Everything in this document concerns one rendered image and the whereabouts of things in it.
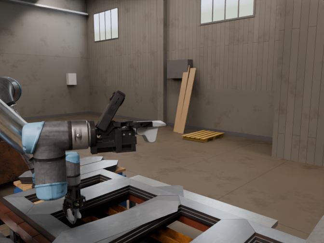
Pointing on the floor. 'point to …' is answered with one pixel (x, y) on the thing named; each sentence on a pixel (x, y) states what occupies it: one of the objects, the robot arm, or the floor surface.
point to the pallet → (203, 135)
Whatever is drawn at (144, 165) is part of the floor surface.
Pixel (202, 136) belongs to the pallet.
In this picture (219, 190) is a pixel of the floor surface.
